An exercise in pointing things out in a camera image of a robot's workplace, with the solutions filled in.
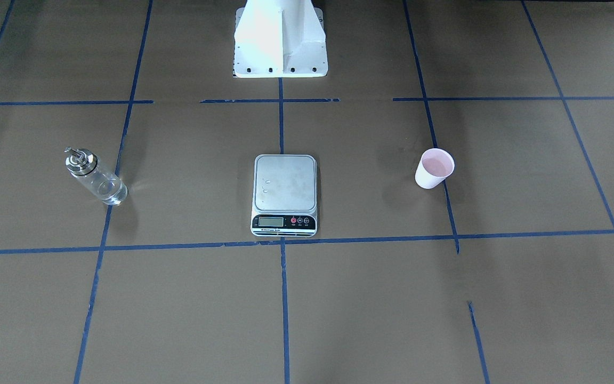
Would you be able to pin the pink paper cup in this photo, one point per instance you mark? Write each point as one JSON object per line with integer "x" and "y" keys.
{"x": 435, "y": 165}

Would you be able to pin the clear glass sauce bottle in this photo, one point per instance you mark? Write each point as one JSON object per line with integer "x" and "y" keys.
{"x": 87, "y": 168}

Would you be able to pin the silver digital kitchen scale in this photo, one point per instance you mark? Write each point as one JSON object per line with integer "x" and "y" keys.
{"x": 285, "y": 196}

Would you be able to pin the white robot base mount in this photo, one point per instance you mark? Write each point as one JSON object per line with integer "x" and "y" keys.
{"x": 280, "y": 39}

